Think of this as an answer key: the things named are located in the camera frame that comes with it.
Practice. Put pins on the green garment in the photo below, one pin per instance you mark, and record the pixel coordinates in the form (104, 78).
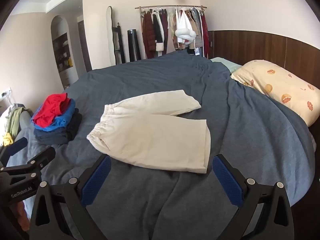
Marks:
(17, 120)

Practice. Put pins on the cream pants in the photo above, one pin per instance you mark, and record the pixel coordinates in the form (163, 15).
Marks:
(155, 132)

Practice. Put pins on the dark wooden headboard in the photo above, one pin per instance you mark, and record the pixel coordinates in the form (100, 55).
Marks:
(262, 47)

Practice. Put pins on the orange-print yellow pillow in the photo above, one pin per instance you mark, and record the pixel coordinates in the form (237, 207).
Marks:
(282, 87)

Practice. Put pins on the navy folded garment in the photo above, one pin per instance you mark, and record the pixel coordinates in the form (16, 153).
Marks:
(53, 136)

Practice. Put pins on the red folded garment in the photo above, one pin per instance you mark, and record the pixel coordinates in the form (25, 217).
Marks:
(51, 108)

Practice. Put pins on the black folded garment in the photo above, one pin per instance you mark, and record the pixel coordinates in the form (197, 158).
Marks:
(75, 123)

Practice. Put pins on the wooden clothes rack rod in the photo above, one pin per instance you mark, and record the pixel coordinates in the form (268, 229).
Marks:
(160, 6)

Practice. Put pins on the wavy standing mirror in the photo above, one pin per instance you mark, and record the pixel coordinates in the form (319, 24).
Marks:
(110, 37)

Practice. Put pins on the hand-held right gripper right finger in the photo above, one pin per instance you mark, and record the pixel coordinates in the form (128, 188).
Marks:
(227, 180)

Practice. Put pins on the blue folded garment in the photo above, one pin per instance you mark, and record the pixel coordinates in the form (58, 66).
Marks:
(63, 120)

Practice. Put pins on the light green bed sheet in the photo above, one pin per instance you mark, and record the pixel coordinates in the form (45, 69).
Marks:
(226, 63)

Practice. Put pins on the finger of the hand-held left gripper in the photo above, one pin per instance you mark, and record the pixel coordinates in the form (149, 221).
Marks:
(42, 156)
(15, 146)

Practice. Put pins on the arched wall shelf niche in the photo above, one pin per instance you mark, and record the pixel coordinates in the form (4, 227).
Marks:
(62, 52)

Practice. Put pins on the row of hanging clothes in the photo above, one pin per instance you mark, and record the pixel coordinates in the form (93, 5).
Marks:
(155, 32)

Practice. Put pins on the dark wooden door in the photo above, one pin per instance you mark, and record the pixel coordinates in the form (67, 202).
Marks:
(83, 47)

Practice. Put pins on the blue-grey bed blanket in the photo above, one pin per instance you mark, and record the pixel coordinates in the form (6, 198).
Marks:
(160, 200)

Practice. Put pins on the orange cloth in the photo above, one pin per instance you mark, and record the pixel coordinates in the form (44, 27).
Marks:
(22, 217)

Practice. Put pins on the wall socket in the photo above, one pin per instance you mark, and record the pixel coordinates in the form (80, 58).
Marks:
(6, 91)

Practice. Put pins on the black ladder rack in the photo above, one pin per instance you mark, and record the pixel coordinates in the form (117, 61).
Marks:
(119, 45)

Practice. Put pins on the yellow cloth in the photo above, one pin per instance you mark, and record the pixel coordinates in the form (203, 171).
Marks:
(7, 138)

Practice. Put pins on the black tower appliance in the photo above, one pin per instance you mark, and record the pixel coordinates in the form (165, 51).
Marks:
(134, 45)

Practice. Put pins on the white knot cushion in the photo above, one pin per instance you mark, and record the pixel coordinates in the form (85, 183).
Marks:
(185, 35)

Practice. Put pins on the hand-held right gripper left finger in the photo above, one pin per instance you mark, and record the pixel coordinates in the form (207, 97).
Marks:
(96, 180)

